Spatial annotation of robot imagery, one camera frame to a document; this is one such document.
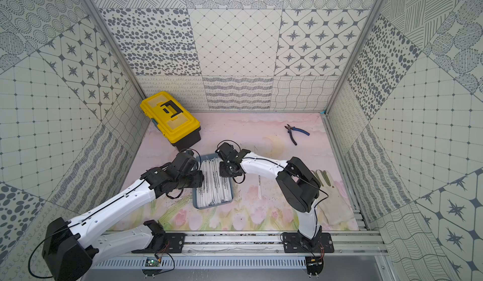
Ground blue grey storage tray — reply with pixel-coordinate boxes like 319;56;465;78
192;152;235;210

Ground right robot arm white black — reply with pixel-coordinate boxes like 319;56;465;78
215;140;322;240

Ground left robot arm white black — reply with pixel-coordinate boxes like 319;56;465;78
40;149;204;280

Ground pile of wrapped straws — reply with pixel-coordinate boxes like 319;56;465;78
258;176;262;200

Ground pink floral table mat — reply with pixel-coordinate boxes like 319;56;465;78
114;113;358;231

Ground yellow black toolbox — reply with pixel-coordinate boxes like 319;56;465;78
140;91;201;151

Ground white work glove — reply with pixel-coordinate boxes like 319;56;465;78
312;170;354;229

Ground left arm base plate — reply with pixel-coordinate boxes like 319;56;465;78
149;233;186;253

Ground blue handled pliers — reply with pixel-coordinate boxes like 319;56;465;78
284;124;310;146

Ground white slotted cable duct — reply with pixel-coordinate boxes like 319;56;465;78
94;255;306;269

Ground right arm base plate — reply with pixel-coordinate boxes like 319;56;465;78
280;231;335;254

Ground aluminium rail frame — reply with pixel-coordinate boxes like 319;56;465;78
101;229;389;257

